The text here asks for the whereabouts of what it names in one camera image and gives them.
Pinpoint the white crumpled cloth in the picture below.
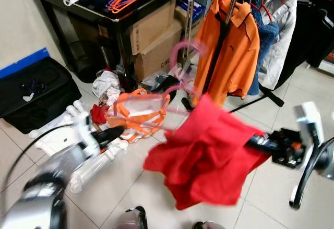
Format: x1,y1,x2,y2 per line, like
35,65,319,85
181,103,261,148
93,70,122,104

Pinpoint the black plastic bag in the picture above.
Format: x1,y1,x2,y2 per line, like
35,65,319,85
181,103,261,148
149,71,183,93

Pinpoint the red jersey navy tan trim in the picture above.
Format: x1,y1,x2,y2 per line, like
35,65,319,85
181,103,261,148
142,93,272,211

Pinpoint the orange polo shirt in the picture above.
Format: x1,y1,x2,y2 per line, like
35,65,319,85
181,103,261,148
192,0,261,107

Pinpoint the grey robot right foot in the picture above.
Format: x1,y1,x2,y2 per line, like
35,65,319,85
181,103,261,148
192,220,226,229

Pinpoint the small red cloth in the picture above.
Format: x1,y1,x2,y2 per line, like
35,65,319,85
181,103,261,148
90,104,110,124

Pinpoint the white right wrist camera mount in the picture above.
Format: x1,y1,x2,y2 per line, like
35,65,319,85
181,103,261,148
293,101,325,147

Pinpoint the printed brown cardboard box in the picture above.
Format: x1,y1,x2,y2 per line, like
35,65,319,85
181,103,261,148
133,23,201,81

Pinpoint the plain brown cardboard box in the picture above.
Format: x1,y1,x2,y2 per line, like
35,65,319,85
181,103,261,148
128,0,178,55

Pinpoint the black fabric bag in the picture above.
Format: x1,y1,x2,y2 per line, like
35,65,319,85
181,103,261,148
0,57,68,135

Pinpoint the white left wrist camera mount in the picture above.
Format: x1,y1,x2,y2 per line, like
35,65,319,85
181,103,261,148
73,112,102,154

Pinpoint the orange white shopping bag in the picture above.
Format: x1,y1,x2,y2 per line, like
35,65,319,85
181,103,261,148
104,88,171,143

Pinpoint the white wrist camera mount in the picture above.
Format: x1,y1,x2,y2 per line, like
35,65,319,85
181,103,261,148
73,112,102,154
293,101,325,147

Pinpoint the white cotton top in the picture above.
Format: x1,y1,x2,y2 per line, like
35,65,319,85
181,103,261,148
259,0,300,90

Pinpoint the chrome upright pole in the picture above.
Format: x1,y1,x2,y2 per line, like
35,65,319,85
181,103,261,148
183,0,199,78

